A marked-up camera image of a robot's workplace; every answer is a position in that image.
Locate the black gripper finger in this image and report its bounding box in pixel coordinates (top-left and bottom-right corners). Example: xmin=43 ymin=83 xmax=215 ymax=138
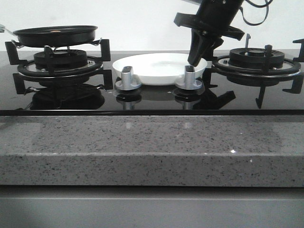
xmin=203 ymin=38 xmax=224 ymax=59
xmin=188 ymin=29 xmax=214 ymax=67

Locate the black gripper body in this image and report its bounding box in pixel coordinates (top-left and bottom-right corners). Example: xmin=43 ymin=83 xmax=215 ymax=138
xmin=174 ymin=0 xmax=244 ymax=40

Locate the white plate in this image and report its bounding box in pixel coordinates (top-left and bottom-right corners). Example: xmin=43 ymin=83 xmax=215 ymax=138
xmin=112 ymin=53 xmax=208 ymax=86

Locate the black frying pan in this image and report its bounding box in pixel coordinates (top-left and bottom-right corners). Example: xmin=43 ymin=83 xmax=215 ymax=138
xmin=12 ymin=25 xmax=98 ymax=48

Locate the black right gas burner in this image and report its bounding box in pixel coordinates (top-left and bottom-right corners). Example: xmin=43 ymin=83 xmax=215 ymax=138
xmin=228 ymin=48 xmax=285 ymax=69

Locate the black gas burner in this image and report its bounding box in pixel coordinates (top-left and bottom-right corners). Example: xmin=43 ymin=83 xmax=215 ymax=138
xmin=34 ymin=49 xmax=87 ymax=70
xmin=228 ymin=48 xmax=285 ymax=69

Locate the silver right stove knob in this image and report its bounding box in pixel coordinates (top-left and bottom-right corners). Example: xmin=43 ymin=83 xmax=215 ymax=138
xmin=175 ymin=66 xmax=202 ymax=90

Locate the silver stove knob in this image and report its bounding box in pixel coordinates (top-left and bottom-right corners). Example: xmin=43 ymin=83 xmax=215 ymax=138
xmin=115 ymin=66 xmax=142 ymax=91
xmin=175 ymin=66 xmax=202 ymax=90

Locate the black right burner grate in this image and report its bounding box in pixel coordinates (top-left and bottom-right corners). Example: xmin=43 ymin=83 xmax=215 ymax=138
xmin=212 ymin=34 xmax=304 ymax=94

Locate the black burner grate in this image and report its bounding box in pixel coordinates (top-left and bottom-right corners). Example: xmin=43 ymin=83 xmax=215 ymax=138
xmin=212 ymin=34 xmax=304 ymax=94
xmin=5 ymin=39 xmax=111 ymax=81

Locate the silver left stove knob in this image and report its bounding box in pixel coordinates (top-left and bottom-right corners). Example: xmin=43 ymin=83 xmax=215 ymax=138
xmin=115 ymin=66 xmax=142 ymax=91

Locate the black left burner grate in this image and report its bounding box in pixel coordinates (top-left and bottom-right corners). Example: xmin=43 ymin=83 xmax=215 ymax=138
xmin=5 ymin=39 xmax=111 ymax=81

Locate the black glass cooktop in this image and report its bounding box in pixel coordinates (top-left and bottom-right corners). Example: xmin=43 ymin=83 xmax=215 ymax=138
xmin=0 ymin=51 xmax=304 ymax=116

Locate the black left gas burner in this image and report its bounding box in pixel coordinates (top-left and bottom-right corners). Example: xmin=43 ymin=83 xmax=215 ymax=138
xmin=34 ymin=49 xmax=87 ymax=70

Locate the grey cabinet front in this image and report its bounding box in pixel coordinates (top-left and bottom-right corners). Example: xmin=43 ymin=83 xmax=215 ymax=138
xmin=0 ymin=186 xmax=304 ymax=228

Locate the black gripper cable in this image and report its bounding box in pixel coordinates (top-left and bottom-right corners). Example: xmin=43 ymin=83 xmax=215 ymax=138
xmin=239 ymin=0 xmax=274 ymax=26

